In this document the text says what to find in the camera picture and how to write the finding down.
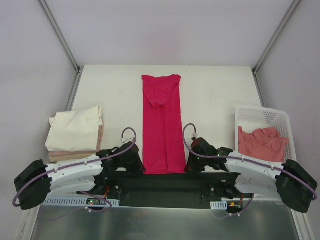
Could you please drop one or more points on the aluminium frame post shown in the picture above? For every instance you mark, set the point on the aluminium frame post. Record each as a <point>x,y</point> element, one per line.
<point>59,34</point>
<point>277,33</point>

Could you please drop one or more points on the salmon pink t-shirt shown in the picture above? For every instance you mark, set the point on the salmon pink t-shirt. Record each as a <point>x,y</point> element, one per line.
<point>265,144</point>

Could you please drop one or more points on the right aluminium frame post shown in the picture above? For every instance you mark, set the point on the right aluminium frame post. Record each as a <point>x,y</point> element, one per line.
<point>277,33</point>

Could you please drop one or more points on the left aluminium frame post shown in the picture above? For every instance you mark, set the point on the left aluminium frame post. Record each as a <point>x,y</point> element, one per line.
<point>59,34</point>

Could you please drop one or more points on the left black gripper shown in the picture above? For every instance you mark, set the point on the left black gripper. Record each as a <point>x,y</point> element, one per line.
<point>136,165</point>

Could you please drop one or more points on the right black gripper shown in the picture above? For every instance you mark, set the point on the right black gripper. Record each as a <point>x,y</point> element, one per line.
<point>191,162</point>

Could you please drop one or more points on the magenta t-shirt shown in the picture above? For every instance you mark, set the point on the magenta t-shirt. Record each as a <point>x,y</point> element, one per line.
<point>163,146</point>

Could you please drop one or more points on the white plastic basket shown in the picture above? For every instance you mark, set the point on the white plastic basket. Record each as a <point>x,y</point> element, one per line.
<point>252,118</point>

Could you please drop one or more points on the left white cable duct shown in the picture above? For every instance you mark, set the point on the left white cable duct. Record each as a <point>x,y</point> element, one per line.
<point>70,201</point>

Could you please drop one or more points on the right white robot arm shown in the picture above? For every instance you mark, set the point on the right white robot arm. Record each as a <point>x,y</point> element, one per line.
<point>288,181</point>

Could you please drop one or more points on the white cable duct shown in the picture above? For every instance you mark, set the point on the white cable duct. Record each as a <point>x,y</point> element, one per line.
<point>219,205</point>
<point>70,201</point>

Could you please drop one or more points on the right white cable duct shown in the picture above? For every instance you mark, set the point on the right white cable duct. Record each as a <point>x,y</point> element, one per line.
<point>219,205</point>

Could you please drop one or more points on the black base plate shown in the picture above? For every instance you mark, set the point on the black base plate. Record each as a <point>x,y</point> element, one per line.
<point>179,191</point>

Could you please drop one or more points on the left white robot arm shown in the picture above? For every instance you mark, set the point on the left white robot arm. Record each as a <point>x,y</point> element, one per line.
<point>40,181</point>

